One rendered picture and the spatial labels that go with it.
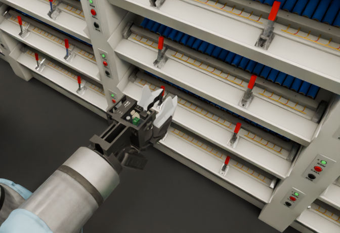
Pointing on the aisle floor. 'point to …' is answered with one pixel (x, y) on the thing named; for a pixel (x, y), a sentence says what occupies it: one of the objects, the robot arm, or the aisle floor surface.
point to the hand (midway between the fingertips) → (166, 99)
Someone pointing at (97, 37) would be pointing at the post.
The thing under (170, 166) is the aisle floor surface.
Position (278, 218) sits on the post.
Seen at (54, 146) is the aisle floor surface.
